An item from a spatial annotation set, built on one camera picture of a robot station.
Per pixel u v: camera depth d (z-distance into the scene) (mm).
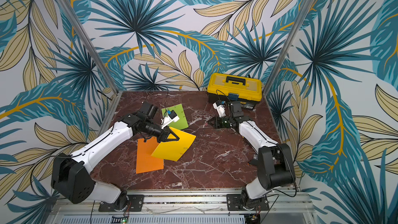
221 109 800
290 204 746
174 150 750
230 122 687
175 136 718
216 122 764
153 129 656
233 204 733
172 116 685
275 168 447
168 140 703
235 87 1005
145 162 851
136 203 735
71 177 401
